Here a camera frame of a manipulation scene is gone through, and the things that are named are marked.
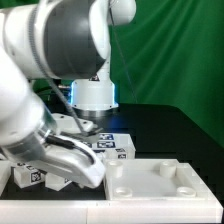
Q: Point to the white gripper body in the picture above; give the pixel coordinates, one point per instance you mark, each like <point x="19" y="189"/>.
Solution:
<point x="78" y="164"/>

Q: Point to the white square tabletop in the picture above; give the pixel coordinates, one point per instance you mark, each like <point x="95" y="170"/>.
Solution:
<point x="153" y="179"/>

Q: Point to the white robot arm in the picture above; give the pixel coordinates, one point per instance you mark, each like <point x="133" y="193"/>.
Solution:
<point x="53" y="39"/>

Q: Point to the paper sheet with markers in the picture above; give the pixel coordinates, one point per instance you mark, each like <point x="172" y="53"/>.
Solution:
<point x="104" y="141"/>

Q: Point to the white u-shaped fence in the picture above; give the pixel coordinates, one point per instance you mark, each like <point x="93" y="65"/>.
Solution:
<point x="90" y="211"/>

